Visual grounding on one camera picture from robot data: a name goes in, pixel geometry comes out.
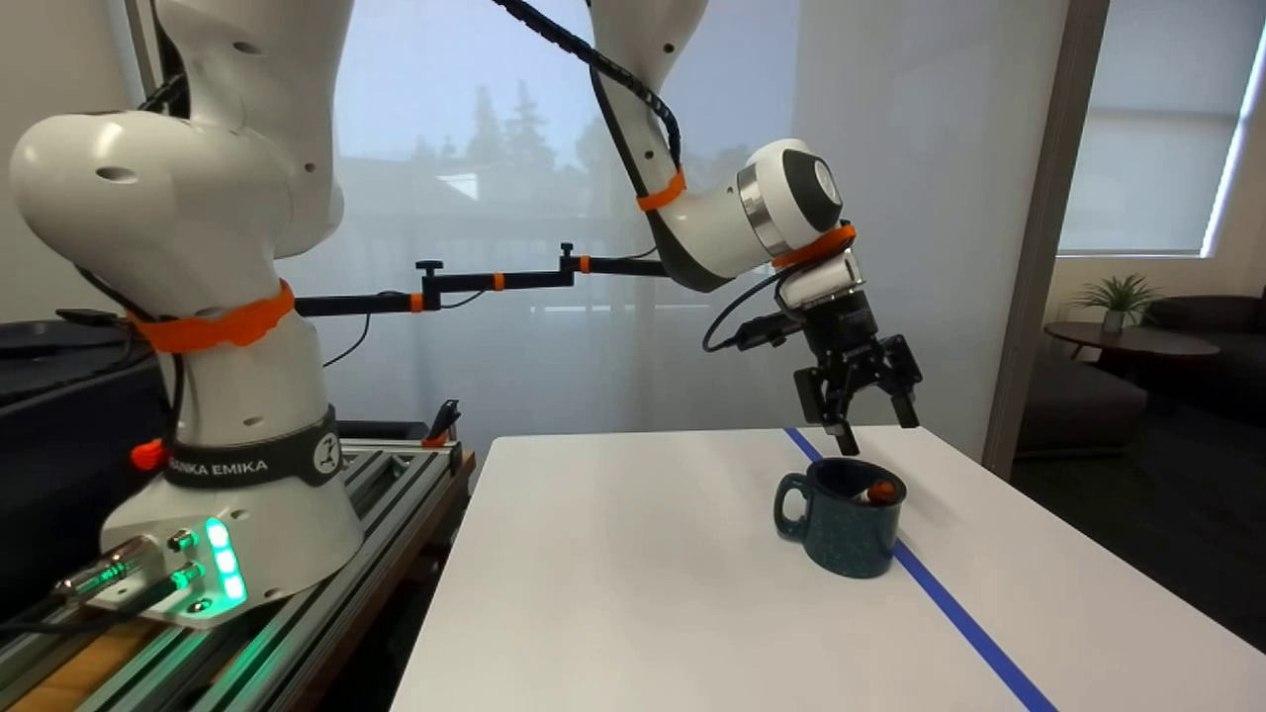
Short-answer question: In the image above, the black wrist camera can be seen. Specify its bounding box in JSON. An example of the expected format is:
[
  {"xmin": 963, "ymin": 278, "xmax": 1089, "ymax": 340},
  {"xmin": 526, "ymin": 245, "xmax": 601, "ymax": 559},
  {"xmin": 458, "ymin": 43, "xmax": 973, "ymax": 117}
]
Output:
[{"xmin": 729, "ymin": 308, "xmax": 809, "ymax": 357}]

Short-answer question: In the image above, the blue tape line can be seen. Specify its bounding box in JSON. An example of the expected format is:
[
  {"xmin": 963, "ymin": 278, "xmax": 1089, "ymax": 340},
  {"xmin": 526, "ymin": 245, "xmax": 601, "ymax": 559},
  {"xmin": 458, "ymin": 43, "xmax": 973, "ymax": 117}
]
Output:
[{"xmin": 777, "ymin": 423, "xmax": 1061, "ymax": 712}]

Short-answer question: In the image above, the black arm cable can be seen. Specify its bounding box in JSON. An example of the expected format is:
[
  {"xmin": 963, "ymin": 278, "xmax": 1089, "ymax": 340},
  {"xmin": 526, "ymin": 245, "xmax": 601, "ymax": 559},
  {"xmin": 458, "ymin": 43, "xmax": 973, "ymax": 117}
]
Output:
[{"xmin": 494, "ymin": 0, "xmax": 689, "ymax": 200}]

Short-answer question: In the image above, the white window blind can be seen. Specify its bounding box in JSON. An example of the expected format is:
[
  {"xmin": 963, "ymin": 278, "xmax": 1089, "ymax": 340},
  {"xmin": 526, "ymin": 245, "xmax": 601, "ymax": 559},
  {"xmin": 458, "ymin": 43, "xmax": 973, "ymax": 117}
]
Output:
[{"xmin": 1057, "ymin": 0, "xmax": 1266, "ymax": 262}]

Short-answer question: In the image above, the black equipment box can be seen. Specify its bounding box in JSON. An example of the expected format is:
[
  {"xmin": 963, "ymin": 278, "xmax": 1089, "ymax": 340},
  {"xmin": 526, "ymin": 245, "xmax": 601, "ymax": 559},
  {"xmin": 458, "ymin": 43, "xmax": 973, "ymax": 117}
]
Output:
[{"xmin": 0, "ymin": 314, "xmax": 175, "ymax": 626}]

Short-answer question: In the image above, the dark teal speckled mug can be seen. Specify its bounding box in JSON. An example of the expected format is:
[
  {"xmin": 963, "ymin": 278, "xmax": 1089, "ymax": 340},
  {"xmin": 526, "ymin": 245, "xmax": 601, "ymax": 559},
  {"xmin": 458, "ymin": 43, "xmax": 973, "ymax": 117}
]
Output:
[{"xmin": 771, "ymin": 455, "xmax": 911, "ymax": 581}]

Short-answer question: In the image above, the thin black boom cable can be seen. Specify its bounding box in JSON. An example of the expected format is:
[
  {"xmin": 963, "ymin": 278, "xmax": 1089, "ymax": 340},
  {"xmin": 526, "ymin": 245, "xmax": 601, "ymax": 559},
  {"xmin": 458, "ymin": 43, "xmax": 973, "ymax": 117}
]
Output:
[{"xmin": 320, "ymin": 314, "xmax": 377, "ymax": 377}]

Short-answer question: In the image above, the red-handled clamp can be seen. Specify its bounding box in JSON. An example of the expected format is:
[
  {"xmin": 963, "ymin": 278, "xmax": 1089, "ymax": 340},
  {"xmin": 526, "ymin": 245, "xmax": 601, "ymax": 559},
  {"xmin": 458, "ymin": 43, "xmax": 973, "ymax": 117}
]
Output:
[{"xmin": 420, "ymin": 397, "xmax": 468, "ymax": 455}]

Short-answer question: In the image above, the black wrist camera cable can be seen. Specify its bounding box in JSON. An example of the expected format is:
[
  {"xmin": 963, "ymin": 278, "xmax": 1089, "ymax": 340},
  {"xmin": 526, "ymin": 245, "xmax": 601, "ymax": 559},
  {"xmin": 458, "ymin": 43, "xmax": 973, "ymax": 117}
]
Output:
[{"xmin": 701, "ymin": 270, "xmax": 784, "ymax": 357}]

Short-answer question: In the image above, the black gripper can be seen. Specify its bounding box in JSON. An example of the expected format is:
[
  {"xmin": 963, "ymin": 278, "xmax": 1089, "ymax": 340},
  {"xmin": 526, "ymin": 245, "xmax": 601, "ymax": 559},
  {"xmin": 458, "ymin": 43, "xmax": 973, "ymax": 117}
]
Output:
[{"xmin": 784, "ymin": 285, "xmax": 926, "ymax": 463}]

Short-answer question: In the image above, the grey window pillar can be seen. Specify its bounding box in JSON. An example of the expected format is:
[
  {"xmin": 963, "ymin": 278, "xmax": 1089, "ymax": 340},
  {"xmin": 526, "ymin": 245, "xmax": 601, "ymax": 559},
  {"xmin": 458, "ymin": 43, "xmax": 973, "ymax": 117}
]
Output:
[{"xmin": 975, "ymin": 0, "xmax": 1115, "ymax": 482}]

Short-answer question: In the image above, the dark sofa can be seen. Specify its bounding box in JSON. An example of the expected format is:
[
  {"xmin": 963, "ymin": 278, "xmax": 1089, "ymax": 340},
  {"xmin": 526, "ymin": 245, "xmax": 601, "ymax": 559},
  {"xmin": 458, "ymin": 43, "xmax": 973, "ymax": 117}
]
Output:
[{"xmin": 1095, "ymin": 291, "xmax": 1266, "ymax": 426}]

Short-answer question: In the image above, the dark round side table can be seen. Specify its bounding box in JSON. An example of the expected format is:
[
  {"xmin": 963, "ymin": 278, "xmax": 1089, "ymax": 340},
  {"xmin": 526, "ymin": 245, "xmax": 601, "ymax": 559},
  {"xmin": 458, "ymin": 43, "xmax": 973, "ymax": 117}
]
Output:
[{"xmin": 1043, "ymin": 321, "xmax": 1227, "ymax": 369}]

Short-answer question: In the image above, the small potted plant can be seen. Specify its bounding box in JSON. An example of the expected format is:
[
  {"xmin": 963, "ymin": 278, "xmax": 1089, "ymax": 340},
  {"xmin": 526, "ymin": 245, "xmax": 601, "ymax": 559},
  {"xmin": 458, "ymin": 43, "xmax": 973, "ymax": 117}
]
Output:
[{"xmin": 1083, "ymin": 270, "xmax": 1159, "ymax": 335}]

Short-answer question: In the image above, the black camera boom rod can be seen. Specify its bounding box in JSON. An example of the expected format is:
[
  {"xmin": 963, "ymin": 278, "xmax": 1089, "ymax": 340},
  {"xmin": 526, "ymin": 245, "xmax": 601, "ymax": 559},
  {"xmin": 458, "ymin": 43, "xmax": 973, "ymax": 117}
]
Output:
[{"xmin": 288, "ymin": 242, "xmax": 679, "ymax": 321}]

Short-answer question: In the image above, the aluminium rail frame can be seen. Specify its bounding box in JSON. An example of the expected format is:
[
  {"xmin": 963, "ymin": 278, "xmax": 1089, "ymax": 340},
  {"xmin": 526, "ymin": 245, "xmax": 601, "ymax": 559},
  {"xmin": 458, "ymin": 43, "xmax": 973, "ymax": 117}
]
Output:
[{"xmin": 0, "ymin": 439, "xmax": 474, "ymax": 712}]

